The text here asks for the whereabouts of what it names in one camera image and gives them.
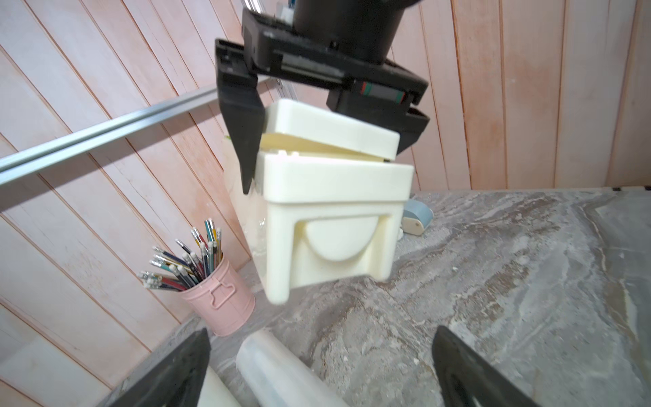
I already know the pink pencil cup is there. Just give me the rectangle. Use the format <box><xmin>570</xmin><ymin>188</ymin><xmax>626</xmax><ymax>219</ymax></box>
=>
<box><xmin>181</xmin><ymin>258</ymin><xmax>256</xmax><ymax>337</ymax></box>

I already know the blue stapler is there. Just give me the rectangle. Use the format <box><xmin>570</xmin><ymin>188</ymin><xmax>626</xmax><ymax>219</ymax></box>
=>
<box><xmin>401</xmin><ymin>199</ymin><xmax>433</xmax><ymax>236</ymax></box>

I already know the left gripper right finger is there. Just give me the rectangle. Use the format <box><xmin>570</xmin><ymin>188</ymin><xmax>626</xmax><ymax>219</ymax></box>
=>
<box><xmin>432</xmin><ymin>325</ymin><xmax>536</xmax><ymax>406</ymax></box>

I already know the thick plastic wrap roll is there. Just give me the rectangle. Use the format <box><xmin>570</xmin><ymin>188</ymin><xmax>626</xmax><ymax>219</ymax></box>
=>
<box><xmin>197</xmin><ymin>367</ymin><xmax>241</xmax><ymax>407</ymax></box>

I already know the cream dispenser lid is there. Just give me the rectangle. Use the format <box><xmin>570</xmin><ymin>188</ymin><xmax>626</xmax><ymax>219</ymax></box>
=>
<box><xmin>263</xmin><ymin>99</ymin><xmax>400</xmax><ymax>160</ymax></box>

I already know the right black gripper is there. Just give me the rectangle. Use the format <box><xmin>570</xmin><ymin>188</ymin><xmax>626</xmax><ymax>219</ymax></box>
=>
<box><xmin>215</xmin><ymin>1</ymin><xmax>430</xmax><ymax>194</ymax></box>

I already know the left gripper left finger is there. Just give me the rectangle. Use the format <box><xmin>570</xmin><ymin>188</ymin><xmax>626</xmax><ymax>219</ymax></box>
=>
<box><xmin>110</xmin><ymin>328</ymin><xmax>211</xmax><ymax>406</ymax></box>

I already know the bundle of pencils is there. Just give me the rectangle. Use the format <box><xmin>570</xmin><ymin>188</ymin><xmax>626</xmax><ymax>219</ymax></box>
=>
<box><xmin>137</xmin><ymin>218</ymin><xmax>228</xmax><ymax>293</ymax></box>

